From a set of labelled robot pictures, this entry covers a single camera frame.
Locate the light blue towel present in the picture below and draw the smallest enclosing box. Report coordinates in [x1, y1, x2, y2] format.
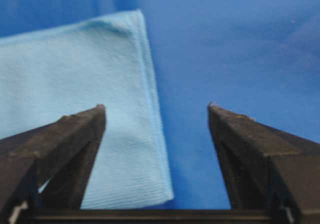
[0, 10, 174, 209]

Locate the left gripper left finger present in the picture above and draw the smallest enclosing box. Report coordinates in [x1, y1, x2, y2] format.
[0, 104, 106, 224]

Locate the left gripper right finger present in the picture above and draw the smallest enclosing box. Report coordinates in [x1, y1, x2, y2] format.
[207, 104, 320, 224]

